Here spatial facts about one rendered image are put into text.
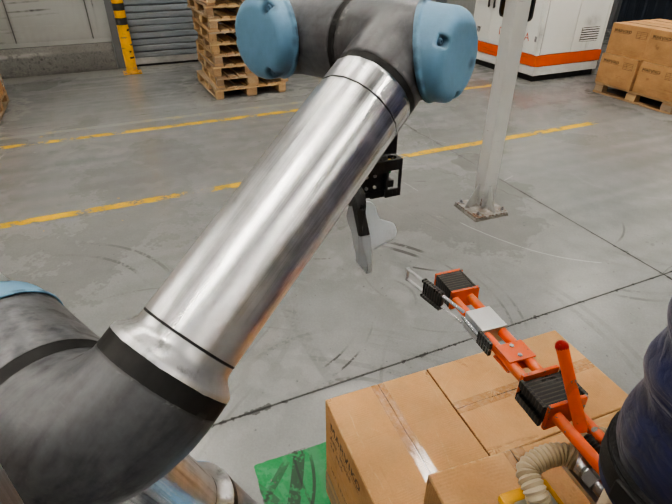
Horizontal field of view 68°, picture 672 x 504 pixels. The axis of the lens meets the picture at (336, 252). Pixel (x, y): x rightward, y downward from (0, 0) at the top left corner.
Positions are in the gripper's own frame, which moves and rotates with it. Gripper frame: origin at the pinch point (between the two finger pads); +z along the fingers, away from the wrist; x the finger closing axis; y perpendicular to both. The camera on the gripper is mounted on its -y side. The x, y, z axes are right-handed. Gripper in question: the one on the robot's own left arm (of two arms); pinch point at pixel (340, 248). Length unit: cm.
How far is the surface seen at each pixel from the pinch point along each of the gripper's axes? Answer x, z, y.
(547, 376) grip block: -10, 32, 38
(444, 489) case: -10, 58, 19
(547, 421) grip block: -17, 34, 33
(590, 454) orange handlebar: -26, 33, 33
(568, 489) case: -20, 58, 43
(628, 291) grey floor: 100, 152, 245
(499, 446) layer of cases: 14, 98, 62
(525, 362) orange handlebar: -5, 34, 39
